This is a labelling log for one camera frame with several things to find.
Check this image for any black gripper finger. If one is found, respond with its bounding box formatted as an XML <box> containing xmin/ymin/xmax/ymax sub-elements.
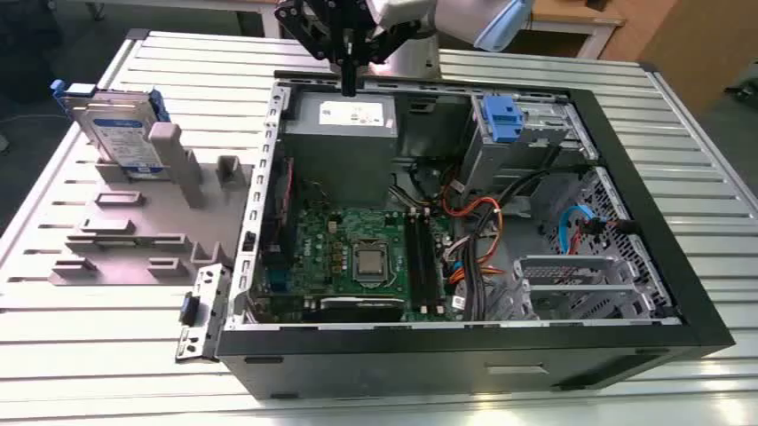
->
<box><xmin>348</xmin><ymin>17</ymin><xmax>419</xmax><ymax>97</ymax></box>
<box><xmin>274</xmin><ymin>0</ymin><xmax>351</xmax><ymax>97</ymax></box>

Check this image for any hard disk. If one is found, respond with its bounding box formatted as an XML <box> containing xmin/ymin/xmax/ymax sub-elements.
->
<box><xmin>50</xmin><ymin>79</ymin><xmax>174</xmax><ymax>182</ymax></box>

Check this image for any metal disk bay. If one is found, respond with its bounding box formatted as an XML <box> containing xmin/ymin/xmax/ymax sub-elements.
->
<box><xmin>486</xmin><ymin>254</ymin><xmax>659</xmax><ymax>321</ymax></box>

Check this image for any white framed desk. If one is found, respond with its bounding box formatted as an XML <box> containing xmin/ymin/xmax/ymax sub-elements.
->
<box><xmin>234</xmin><ymin>0</ymin><xmax>286</xmax><ymax>40</ymax></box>

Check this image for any blue plastic drive latch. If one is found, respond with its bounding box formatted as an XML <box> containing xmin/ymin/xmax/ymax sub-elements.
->
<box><xmin>481</xmin><ymin>94</ymin><xmax>526</xmax><ymax>144</ymax></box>

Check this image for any grey power supply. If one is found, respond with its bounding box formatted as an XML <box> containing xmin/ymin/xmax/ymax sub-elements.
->
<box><xmin>276</xmin><ymin>91</ymin><xmax>399</xmax><ymax>210</ymax></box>

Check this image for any wooden top desk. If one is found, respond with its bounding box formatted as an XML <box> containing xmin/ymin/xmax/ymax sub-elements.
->
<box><xmin>526</xmin><ymin>8</ymin><xmax>629</xmax><ymax>59</ymax></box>

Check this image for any metal optical drive cage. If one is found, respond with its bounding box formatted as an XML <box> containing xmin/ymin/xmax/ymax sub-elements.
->
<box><xmin>459</xmin><ymin>91</ymin><xmax>598</xmax><ymax>193</ymax></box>

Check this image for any green motherboard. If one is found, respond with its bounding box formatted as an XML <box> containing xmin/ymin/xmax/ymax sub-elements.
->
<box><xmin>254</xmin><ymin>206</ymin><xmax>470</xmax><ymax>324</ymax></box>

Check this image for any black CPU socket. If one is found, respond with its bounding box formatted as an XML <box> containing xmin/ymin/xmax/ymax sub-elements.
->
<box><xmin>351</xmin><ymin>236</ymin><xmax>399</xmax><ymax>290</ymax></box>

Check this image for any silver CPU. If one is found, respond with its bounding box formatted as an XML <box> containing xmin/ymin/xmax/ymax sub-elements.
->
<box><xmin>352</xmin><ymin>249</ymin><xmax>391</xmax><ymax>275</ymax></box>

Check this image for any black RAM slot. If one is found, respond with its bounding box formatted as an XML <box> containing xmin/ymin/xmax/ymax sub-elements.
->
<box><xmin>417</xmin><ymin>207</ymin><xmax>442</xmax><ymax>315</ymax></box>
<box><xmin>409</xmin><ymin>207</ymin><xmax>433</xmax><ymax>315</ymax></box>
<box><xmin>405</xmin><ymin>207</ymin><xmax>426</xmax><ymax>315</ymax></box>

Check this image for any metal locking lever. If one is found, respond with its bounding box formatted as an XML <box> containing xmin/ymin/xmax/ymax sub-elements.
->
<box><xmin>378</xmin><ymin>248</ymin><xmax>399</xmax><ymax>289</ymax></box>

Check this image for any grey parts rack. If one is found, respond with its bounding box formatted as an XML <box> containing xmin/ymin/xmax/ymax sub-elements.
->
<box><xmin>47</xmin><ymin>122</ymin><xmax>259</xmax><ymax>288</ymax></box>

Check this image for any brown wooden cabinet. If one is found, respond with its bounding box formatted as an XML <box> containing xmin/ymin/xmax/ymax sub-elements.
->
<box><xmin>603</xmin><ymin>0</ymin><xmax>758</xmax><ymax>116</ymax></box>

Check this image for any green RAM stick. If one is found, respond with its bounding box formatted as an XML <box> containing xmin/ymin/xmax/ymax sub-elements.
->
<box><xmin>88</xmin><ymin>238</ymin><xmax>156</xmax><ymax>248</ymax></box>

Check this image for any black chair caster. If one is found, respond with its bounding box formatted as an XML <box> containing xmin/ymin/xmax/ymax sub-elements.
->
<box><xmin>725</xmin><ymin>79</ymin><xmax>758</xmax><ymax>106</ymax></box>

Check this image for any black graphics card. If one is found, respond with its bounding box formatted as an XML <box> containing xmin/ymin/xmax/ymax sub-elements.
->
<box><xmin>300</xmin><ymin>296</ymin><xmax>409</xmax><ymax>324</ymax></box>

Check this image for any black PC case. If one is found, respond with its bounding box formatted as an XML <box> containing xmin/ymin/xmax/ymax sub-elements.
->
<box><xmin>216</xmin><ymin>68</ymin><xmax>735</xmax><ymax>398</ymax></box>

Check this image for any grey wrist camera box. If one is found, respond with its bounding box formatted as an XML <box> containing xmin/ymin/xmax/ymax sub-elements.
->
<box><xmin>365</xmin><ymin>0</ymin><xmax>439</xmax><ymax>30</ymax></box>

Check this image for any thin red wire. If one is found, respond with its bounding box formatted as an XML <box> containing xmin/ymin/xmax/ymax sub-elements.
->
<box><xmin>268</xmin><ymin>156</ymin><xmax>296</xmax><ymax>255</ymax></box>

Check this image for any orange yellow wire bundle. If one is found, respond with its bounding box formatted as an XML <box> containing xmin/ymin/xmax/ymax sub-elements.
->
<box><xmin>441</xmin><ymin>163</ymin><xmax>509</xmax><ymax>285</ymax></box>

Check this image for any blue data wire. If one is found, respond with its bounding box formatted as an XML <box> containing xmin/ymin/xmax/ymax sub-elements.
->
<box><xmin>554</xmin><ymin>202</ymin><xmax>601</xmax><ymax>257</ymax></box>

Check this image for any red black power wire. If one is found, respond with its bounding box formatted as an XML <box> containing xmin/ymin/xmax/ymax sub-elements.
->
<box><xmin>582</xmin><ymin>217</ymin><xmax>646</xmax><ymax>235</ymax></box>

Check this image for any metal card retention bracket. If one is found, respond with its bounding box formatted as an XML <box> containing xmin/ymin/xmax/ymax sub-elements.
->
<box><xmin>174</xmin><ymin>263</ymin><xmax>231</xmax><ymax>364</ymax></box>

